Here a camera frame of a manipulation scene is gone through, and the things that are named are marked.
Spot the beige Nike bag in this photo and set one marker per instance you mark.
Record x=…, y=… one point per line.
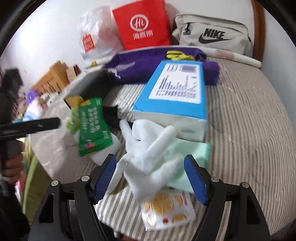
x=204, y=31

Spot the wooden furniture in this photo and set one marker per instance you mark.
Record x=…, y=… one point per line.
x=55, y=80

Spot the white Miniso plastic bag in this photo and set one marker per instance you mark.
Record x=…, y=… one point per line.
x=99, y=38

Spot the blue tissue pack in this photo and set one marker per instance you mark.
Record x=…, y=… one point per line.
x=175, y=96

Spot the person's left hand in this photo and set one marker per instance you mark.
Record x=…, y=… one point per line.
x=14, y=166

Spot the white and green glove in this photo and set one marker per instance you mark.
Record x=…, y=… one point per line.
x=154, y=159

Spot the light green tissue pack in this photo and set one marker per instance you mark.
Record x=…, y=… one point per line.
x=73, y=123

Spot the wooden door frame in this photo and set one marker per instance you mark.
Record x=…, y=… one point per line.
x=259, y=31

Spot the purple towel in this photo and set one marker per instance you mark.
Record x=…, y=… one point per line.
x=138, y=67

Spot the yellow and black toy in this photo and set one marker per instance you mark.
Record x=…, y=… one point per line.
x=179, y=55

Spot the black sock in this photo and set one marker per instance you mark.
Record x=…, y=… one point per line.
x=110, y=116

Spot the brown patterned box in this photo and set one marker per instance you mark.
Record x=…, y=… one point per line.
x=72, y=72

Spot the green snack packet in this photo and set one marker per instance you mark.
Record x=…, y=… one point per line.
x=94, y=133

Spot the white foam sponge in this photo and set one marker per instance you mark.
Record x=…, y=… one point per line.
x=99, y=157

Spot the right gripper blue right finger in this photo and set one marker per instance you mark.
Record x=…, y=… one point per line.
x=197, y=179

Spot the red paper shopping bag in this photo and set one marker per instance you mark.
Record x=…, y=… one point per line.
x=143, y=24

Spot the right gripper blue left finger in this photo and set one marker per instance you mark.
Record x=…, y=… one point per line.
x=102, y=177

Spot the lemon print wet wipe pack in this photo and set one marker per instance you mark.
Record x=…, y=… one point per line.
x=169, y=208

